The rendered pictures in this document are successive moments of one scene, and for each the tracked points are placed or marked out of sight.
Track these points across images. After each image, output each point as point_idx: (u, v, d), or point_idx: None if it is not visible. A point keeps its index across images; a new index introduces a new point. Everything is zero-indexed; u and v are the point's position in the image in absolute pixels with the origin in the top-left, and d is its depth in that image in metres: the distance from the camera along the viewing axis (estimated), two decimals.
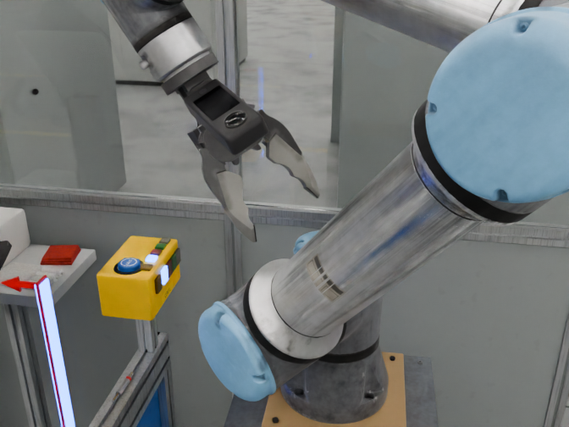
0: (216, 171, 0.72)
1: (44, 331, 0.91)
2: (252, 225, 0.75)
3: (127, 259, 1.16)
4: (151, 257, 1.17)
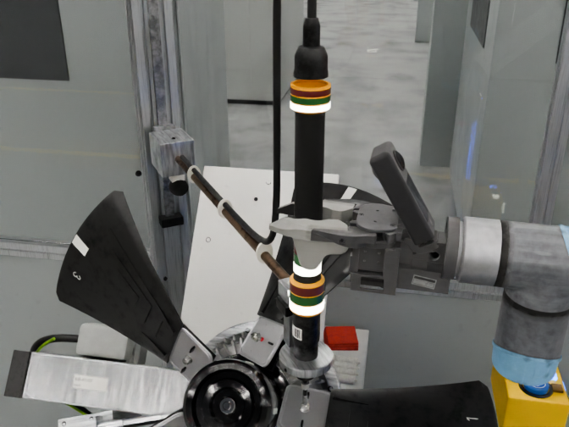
0: (356, 204, 0.76)
1: None
2: (292, 213, 0.77)
3: None
4: None
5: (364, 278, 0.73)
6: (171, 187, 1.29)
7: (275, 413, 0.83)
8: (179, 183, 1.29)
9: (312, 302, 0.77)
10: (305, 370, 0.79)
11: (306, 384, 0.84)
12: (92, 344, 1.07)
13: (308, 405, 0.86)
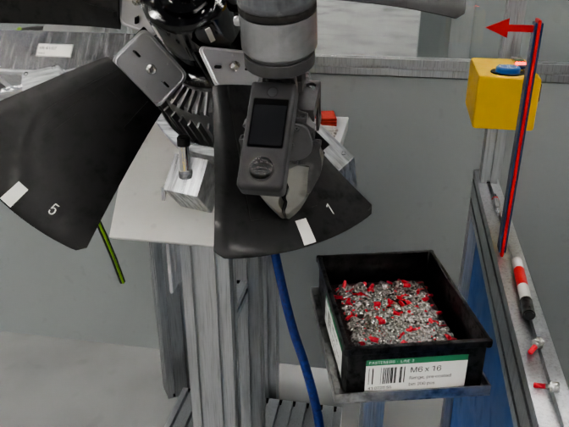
0: None
1: (527, 85, 0.82)
2: (284, 204, 0.75)
3: (504, 64, 1.07)
4: (524, 65, 1.08)
5: None
6: None
7: (208, 35, 0.81)
8: None
9: None
10: None
11: None
12: (58, 27, 1.06)
13: (238, 66, 0.83)
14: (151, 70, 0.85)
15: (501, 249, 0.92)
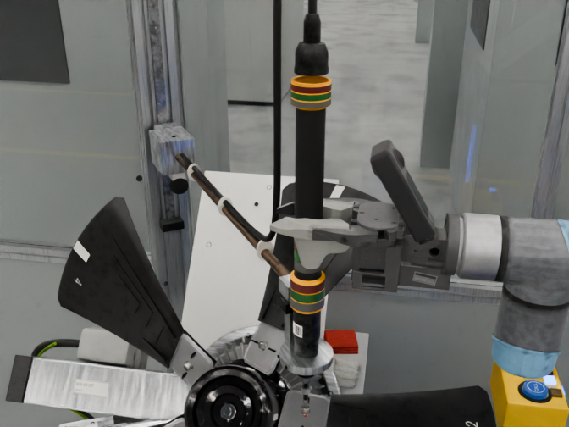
0: (356, 202, 0.77)
1: None
2: (291, 213, 0.77)
3: (531, 383, 1.09)
4: (550, 379, 1.10)
5: (366, 276, 0.73)
6: (171, 185, 1.29)
7: None
8: (179, 181, 1.29)
9: (312, 299, 0.77)
10: (306, 368, 0.79)
11: (305, 388, 0.84)
12: (93, 349, 1.08)
13: None
14: None
15: None
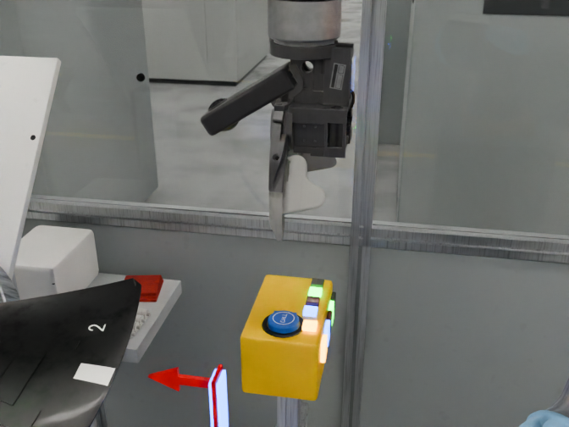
0: None
1: None
2: None
3: (279, 313, 0.82)
4: (310, 310, 0.83)
5: (334, 141, 0.67)
6: None
7: None
8: None
9: None
10: None
11: None
12: None
13: None
14: None
15: None
